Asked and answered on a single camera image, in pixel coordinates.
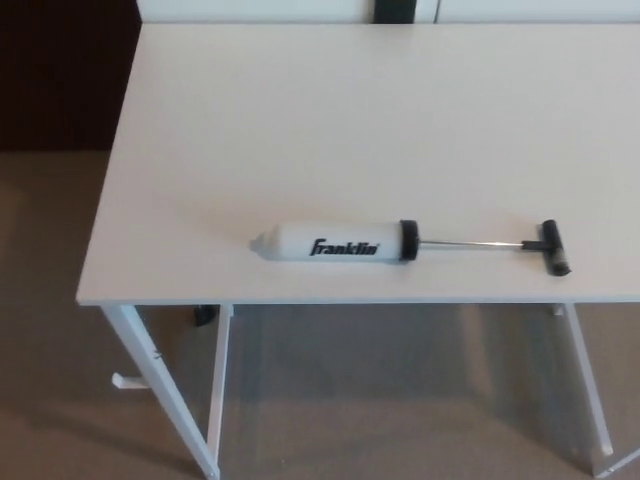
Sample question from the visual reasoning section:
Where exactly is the white cabinet row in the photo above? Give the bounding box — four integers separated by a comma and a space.
135, 0, 640, 26

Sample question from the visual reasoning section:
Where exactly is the black vertical panel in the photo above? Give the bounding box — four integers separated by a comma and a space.
373, 0, 418, 25

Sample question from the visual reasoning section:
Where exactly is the white Franklin hand air pump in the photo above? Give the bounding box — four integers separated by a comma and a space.
249, 217, 574, 278

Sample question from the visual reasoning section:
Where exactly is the dark brown cabinet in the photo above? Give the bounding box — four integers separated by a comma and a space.
0, 0, 145, 154

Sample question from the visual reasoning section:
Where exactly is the small black floor object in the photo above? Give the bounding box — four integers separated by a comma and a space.
193, 304, 219, 329

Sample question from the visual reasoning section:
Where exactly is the white hook on desk leg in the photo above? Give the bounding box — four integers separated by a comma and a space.
110, 371, 152, 391

